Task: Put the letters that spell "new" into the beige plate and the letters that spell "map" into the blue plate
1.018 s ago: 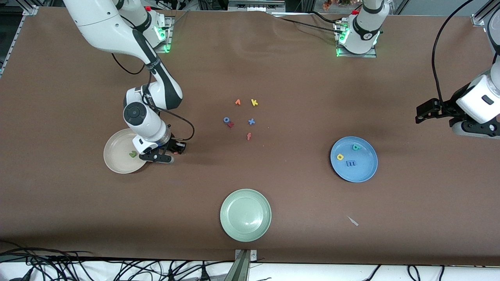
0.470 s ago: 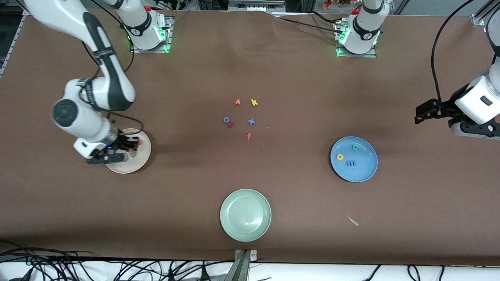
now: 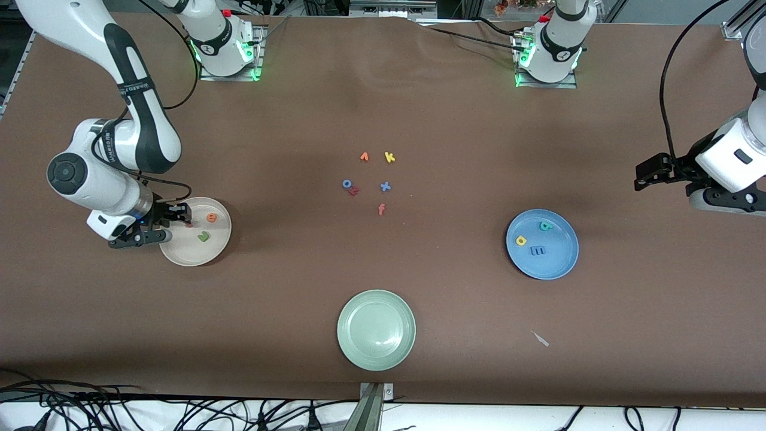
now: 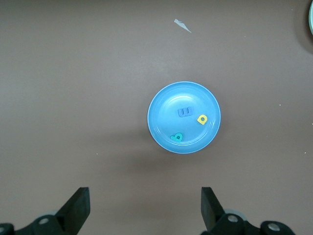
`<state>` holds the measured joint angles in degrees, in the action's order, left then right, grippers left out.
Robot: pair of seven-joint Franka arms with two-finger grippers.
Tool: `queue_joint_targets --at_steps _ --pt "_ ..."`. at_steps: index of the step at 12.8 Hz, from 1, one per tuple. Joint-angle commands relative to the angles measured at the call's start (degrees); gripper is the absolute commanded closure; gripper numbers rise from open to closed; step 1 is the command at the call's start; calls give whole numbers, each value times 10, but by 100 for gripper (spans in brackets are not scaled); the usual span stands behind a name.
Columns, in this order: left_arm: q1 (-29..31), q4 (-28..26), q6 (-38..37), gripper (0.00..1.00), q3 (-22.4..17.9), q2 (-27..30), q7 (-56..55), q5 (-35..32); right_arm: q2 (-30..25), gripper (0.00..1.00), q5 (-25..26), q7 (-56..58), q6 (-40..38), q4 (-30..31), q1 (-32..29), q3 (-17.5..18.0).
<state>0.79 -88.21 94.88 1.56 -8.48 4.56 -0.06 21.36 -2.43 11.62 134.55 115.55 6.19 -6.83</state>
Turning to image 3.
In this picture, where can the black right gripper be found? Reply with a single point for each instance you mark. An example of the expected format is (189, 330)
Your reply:
(160, 212)

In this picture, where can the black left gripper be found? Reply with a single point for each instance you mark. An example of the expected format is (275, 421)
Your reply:
(680, 166)

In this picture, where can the blue letter m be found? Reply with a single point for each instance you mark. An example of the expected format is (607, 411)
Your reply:
(538, 251)

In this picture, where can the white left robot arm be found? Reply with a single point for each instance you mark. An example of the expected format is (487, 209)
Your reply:
(556, 42)

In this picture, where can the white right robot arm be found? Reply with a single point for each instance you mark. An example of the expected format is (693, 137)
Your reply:
(108, 191)

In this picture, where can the beige round plate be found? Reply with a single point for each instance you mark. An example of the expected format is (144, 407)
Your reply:
(203, 254)

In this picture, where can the blue round plate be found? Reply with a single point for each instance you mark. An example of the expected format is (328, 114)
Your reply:
(556, 263)

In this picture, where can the brown table cover sheet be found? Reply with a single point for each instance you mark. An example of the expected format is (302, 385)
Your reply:
(359, 108)

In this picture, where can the small white paper scrap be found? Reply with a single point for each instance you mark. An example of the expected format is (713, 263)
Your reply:
(540, 339)

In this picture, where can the pale green round plate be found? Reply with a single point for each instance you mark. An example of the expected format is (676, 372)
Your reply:
(376, 330)

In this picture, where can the silver metal box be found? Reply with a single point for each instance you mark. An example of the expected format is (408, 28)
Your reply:
(392, 7)

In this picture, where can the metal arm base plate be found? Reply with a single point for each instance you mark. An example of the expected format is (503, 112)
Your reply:
(568, 84)
(259, 42)

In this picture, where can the aluminium frame strut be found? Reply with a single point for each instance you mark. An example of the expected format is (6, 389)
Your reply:
(15, 78)
(731, 30)

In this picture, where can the aluminium camera post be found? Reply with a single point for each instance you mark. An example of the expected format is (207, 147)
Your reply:
(372, 413)

